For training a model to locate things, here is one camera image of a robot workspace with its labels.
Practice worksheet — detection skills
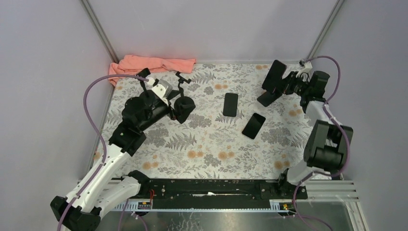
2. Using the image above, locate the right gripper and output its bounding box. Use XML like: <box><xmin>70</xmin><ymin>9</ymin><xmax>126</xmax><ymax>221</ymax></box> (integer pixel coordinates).
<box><xmin>271</xmin><ymin>71</ymin><xmax>310</xmax><ymax>97</ymax></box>

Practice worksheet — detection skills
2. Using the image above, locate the black round-base stand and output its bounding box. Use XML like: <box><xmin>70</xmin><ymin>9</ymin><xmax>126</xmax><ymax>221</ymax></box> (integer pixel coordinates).
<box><xmin>174</xmin><ymin>71</ymin><xmax>196</xmax><ymax>124</ymax></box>
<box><xmin>135</xmin><ymin>68</ymin><xmax>151</xmax><ymax>99</ymax></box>

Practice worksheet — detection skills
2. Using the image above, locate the purple phone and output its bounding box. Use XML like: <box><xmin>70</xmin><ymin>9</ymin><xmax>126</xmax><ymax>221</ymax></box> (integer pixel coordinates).
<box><xmin>262</xmin><ymin>60</ymin><xmax>287</xmax><ymax>94</ymax></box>

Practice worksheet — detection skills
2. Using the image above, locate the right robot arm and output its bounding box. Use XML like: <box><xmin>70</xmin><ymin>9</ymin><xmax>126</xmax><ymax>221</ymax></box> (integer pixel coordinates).
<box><xmin>276</xmin><ymin>71</ymin><xmax>353</xmax><ymax>198</ymax></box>

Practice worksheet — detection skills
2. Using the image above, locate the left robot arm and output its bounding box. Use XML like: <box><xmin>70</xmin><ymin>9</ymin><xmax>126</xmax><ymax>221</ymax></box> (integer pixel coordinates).
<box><xmin>51</xmin><ymin>87</ymin><xmax>181</xmax><ymax>231</ymax></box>

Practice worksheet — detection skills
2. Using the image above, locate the black phone right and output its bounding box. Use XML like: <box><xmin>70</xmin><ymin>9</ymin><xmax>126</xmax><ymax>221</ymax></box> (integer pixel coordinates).
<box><xmin>242</xmin><ymin>113</ymin><xmax>266</xmax><ymax>140</ymax></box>

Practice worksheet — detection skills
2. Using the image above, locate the black phone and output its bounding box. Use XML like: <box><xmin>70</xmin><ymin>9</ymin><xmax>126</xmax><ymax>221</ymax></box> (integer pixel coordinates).
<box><xmin>242</xmin><ymin>113</ymin><xmax>266</xmax><ymax>140</ymax></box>
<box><xmin>222</xmin><ymin>93</ymin><xmax>239</xmax><ymax>117</ymax></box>

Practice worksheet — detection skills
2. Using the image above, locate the black phone centre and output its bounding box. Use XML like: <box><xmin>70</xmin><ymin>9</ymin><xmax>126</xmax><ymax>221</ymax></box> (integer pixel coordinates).
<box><xmin>222</xmin><ymin>93</ymin><xmax>239</xmax><ymax>117</ymax></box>

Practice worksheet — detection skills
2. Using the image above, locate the pink cloth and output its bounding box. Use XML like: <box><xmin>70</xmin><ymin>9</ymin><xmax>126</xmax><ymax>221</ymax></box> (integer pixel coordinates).
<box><xmin>108</xmin><ymin>55</ymin><xmax>196</xmax><ymax>75</ymax></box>

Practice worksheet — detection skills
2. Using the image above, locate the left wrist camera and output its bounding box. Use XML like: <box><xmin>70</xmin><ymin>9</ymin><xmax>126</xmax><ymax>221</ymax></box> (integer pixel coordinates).
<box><xmin>151</xmin><ymin>80</ymin><xmax>173</xmax><ymax>106</ymax></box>

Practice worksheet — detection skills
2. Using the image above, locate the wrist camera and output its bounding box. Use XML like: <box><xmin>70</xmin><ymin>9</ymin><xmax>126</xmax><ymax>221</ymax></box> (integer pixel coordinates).
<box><xmin>296</xmin><ymin>60</ymin><xmax>313</xmax><ymax>77</ymax></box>
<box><xmin>151</xmin><ymin>80</ymin><xmax>173</xmax><ymax>106</ymax></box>

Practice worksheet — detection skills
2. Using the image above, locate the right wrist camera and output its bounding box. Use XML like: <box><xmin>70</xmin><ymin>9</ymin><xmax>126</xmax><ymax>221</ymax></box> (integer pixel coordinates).
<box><xmin>296</xmin><ymin>60</ymin><xmax>313</xmax><ymax>77</ymax></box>

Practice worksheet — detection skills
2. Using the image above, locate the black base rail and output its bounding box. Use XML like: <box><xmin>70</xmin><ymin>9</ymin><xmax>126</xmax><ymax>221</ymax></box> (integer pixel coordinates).
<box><xmin>132</xmin><ymin>179</ymin><xmax>308</xmax><ymax>209</ymax></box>

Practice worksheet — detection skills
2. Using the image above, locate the aluminium frame profile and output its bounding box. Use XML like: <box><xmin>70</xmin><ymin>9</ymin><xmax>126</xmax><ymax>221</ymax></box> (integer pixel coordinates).
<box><xmin>129</xmin><ymin>179</ymin><xmax>358</xmax><ymax>201</ymax></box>

